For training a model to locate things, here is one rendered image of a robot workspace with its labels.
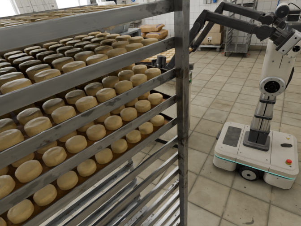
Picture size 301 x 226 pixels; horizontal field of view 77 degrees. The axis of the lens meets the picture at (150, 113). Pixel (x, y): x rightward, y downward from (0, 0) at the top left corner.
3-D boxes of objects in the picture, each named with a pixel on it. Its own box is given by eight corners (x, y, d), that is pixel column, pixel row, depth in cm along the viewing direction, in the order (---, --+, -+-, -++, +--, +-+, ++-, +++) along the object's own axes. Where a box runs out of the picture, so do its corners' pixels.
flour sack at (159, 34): (159, 40, 504) (158, 33, 495) (145, 40, 523) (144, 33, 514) (169, 34, 556) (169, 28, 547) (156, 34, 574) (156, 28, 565)
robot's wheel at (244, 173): (254, 162, 164) (253, 167, 160) (263, 176, 167) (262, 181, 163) (236, 164, 175) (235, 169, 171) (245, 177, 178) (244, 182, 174)
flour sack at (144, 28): (136, 32, 545) (135, 26, 536) (143, 29, 575) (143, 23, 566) (159, 32, 514) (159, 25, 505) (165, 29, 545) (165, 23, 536)
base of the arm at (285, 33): (294, 28, 107) (277, 47, 115) (282, 21, 108) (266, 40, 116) (295, 32, 100) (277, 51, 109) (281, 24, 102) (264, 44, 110)
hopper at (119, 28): (79, 41, 187) (75, 26, 180) (115, 29, 226) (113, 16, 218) (100, 42, 173) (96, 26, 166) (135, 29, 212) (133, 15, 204)
